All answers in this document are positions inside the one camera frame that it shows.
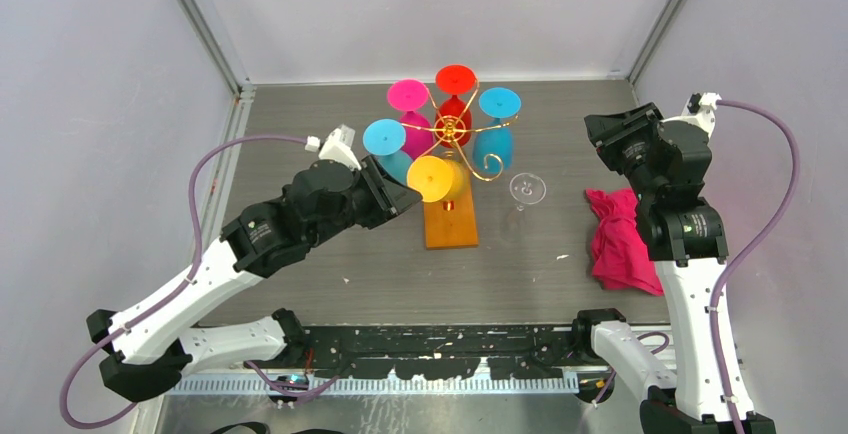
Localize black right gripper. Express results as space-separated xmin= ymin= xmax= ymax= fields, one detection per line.
xmin=585 ymin=101 xmax=663 ymax=201

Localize pink wine glass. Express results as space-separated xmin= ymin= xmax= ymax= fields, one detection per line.
xmin=387 ymin=79 xmax=435 ymax=160

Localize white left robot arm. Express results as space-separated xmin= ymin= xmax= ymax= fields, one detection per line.
xmin=87 ymin=156 xmax=422 ymax=402

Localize blue wine glass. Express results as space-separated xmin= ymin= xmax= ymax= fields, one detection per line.
xmin=362 ymin=118 xmax=412 ymax=185
xmin=472 ymin=87 xmax=522 ymax=176

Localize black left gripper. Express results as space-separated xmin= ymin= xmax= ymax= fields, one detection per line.
xmin=308 ymin=155 xmax=423 ymax=248

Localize yellow wine glass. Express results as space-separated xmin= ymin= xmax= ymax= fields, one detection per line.
xmin=406 ymin=155 xmax=470 ymax=203

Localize red wine glass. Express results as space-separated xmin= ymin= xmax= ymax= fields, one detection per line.
xmin=435 ymin=64 xmax=478 ymax=148

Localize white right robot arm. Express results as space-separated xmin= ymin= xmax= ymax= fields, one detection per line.
xmin=570 ymin=93 xmax=775 ymax=433

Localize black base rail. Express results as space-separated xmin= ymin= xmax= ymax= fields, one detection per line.
xmin=251 ymin=324 xmax=637 ymax=383

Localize crumpled pink cloth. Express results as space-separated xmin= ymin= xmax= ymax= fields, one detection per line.
xmin=584 ymin=188 xmax=664 ymax=297

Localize clear wine glass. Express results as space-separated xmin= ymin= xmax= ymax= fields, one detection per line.
xmin=501 ymin=172 xmax=547 ymax=242

